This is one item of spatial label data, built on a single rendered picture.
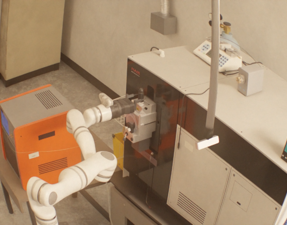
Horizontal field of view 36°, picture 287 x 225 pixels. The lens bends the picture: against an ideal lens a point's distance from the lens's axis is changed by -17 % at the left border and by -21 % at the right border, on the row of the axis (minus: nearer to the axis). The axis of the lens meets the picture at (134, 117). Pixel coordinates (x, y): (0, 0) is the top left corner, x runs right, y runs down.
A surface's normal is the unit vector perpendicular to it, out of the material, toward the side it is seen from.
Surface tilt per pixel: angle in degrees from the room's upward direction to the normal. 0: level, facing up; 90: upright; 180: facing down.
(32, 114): 0
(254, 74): 90
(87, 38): 90
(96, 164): 30
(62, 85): 0
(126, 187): 0
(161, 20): 90
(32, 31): 90
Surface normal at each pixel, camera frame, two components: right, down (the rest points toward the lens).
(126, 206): -0.83, 0.26
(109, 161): 0.61, -0.58
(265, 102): 0.04, -0.86
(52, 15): 0.56, 0.43
